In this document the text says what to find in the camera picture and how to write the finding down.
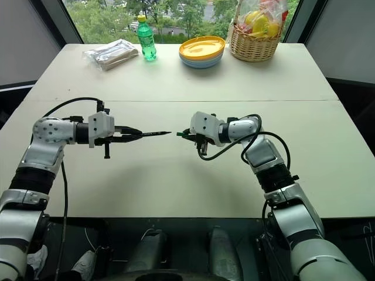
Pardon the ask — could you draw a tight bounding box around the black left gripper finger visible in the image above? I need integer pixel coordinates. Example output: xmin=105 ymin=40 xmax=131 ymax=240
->
xmin=114 ymin=125 xmax=142 ymax=135
xmin=112 ymin=133 xmax=144 ymax=144

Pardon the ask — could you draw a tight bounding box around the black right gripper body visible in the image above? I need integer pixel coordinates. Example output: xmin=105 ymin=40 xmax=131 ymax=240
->
xmin=190 ymin=133 xmax=210 ymax=156

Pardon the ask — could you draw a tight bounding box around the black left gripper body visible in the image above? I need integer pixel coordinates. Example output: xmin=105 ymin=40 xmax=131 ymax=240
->
xmin=94 ymin=133 xmax=123 ymax=160

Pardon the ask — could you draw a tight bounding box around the black marker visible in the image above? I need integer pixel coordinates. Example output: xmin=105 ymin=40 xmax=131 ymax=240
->
xmin=139 ymin=131 xmax=172 ymax=138

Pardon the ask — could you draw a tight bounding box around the green bottle with yellow cap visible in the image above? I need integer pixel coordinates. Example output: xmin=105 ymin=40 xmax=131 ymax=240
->
xmin=136 ymin=14 xmax=158 ymax=62

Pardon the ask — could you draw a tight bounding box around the pale blue plate stack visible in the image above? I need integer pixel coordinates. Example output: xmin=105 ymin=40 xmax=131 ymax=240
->
xmin=179 ymin=52 xmax=225 ymax=70

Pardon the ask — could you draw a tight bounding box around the clear plastic bag of cutlery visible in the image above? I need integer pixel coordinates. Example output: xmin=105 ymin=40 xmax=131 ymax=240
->
xmin=82 ymin=38 xmax=139 ymax=72

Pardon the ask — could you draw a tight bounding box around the woven wicker basket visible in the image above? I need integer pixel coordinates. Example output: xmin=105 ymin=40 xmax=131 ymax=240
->
xmin=229 ymin=0 xmax=284 ymax=63

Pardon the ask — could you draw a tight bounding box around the dark rounded robot leg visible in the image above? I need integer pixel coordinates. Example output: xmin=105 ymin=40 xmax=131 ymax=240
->
xmin=124 ymin=228 xmax=169 ymax=275
xmin=206 ymin=224 xmax=244 ymax=281

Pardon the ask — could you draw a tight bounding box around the plastic-wrapped fruit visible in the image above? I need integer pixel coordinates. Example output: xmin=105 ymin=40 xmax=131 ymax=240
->
xmin=234 ymin=0 xmax=289 ymax=38

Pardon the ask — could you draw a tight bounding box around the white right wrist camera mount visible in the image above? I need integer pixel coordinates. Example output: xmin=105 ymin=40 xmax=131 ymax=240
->
xmin=189 ymin=111 xmax=224 ymax=145

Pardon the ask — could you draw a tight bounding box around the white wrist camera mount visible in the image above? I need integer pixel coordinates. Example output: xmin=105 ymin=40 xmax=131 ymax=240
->
xmin=88 ymin=111 xmax=116 ymax=149
xmin=189 ymin=111 xmax=224 ymax=145

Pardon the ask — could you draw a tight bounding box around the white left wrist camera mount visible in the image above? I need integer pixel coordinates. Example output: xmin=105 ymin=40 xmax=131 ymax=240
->
xmin=88 ymin=111 xmax=116 ymax=149

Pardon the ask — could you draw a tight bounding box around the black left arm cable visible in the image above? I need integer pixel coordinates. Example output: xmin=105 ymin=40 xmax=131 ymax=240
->
xmin=43 ymin=97 xmax=106 ymax=281

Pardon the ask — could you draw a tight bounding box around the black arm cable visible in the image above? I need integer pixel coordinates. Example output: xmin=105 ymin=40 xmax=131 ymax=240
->
xmin=196 ymin=114 xmax=292 ymax=177
xmin=43 ymin=97 xmax=106 ymax=281

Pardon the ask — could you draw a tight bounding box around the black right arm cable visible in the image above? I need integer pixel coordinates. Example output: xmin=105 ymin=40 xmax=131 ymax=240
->
xmin=196 ymin=114 xmax=292 ymax=177

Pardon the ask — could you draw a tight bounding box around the thin white wire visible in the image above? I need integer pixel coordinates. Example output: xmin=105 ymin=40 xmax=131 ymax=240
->
xmin=84 ymin=225 xmax=98 ymax=253

